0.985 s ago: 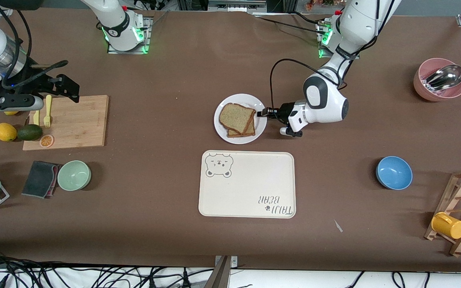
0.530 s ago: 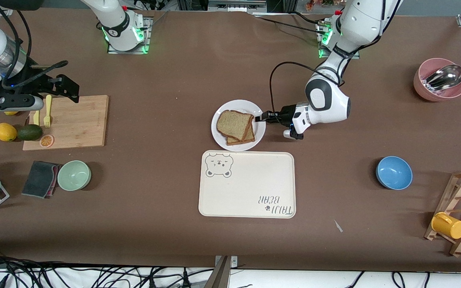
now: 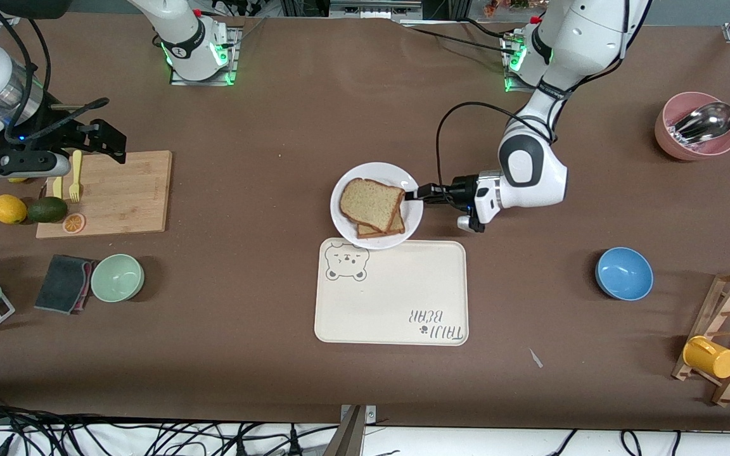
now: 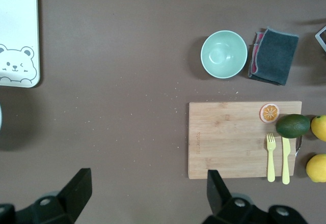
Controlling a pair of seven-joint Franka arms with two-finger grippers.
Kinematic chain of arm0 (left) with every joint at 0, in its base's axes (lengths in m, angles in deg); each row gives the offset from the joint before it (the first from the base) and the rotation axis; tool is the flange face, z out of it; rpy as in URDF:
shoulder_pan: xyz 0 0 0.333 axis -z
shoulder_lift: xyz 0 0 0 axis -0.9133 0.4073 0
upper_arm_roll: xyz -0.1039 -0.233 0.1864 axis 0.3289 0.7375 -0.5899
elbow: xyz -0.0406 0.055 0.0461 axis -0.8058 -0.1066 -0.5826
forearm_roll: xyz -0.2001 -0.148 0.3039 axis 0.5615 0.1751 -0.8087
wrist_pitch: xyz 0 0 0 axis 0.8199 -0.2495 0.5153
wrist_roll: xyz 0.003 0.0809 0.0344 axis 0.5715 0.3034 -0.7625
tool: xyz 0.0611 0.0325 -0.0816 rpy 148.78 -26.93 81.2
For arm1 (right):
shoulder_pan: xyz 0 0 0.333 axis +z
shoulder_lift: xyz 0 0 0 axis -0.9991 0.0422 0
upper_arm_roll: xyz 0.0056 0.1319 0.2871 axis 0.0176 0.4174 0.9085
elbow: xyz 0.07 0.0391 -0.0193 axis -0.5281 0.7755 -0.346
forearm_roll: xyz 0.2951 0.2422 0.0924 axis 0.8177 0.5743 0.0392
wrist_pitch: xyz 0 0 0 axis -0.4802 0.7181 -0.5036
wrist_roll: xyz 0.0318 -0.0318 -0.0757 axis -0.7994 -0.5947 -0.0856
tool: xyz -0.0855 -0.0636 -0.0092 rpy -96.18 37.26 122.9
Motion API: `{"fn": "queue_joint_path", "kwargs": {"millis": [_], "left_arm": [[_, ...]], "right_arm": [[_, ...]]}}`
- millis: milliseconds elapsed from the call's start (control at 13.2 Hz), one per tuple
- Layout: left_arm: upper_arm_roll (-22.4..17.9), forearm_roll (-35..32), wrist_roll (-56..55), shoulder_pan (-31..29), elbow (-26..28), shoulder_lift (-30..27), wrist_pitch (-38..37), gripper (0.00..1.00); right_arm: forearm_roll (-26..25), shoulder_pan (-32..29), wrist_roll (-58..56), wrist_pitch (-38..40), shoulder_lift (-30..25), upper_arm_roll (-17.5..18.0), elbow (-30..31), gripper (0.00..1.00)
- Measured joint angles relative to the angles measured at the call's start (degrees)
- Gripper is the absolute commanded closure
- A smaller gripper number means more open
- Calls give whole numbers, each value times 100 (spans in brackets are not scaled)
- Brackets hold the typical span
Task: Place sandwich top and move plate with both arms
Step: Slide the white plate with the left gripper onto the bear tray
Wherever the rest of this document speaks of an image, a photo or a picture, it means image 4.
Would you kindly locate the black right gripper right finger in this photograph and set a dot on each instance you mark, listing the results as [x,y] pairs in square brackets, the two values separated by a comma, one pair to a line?
[216,196]

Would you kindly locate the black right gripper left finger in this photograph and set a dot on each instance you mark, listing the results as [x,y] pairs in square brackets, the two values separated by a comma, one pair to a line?
[79,191]

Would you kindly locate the white round plate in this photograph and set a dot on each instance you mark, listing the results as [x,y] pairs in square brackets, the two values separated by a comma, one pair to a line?
[0,117]

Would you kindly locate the wooden cutting board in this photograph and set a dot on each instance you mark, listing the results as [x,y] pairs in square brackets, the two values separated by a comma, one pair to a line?
[229,145]

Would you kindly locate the yellow plastic fork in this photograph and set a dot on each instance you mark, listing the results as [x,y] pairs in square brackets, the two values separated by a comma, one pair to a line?
[271,165]

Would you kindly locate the yellow plastic knife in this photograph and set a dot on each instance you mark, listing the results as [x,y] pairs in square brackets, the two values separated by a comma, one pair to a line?
[285,163]

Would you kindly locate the orange half slice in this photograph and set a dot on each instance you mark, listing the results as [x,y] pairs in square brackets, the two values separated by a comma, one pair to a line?
[269,113]

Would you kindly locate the dark green avocado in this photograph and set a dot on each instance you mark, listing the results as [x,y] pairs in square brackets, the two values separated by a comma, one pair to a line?
[293,126]

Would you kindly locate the yellow lemon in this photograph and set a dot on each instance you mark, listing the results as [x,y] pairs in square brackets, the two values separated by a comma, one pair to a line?
[317,168]
[319,128]

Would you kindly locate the mint green bowl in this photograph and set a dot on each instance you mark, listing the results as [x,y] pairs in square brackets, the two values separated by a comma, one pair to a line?
[224,54]

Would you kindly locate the dark grey folded cloth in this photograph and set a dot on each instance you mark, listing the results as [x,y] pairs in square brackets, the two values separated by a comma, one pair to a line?
[275,56]

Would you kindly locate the cream bear print tray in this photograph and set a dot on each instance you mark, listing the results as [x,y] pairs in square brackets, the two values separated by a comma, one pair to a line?
[15,17]

